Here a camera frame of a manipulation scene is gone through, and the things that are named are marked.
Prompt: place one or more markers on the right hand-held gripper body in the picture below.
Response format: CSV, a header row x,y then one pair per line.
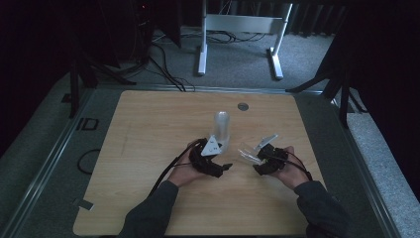
x,y
272,160

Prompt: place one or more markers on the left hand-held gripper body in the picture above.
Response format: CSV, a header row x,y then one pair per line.
x,y
204,158

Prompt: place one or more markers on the person's left hand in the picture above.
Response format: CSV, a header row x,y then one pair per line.
x,y
185,173

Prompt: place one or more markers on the person's right hand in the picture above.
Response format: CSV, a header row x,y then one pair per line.
x,y
294,173

